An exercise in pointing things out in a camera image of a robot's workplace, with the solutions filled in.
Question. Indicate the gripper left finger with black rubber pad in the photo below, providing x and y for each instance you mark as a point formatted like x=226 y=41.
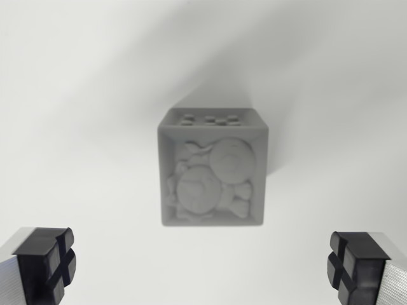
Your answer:
x=35 y=263

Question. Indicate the gripper right finger with black rubber pad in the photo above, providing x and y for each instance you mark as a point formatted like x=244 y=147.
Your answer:
x=362 y=267

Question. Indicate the grey embossed rubber cube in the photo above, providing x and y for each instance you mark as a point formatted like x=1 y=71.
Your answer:
x=213 y=178

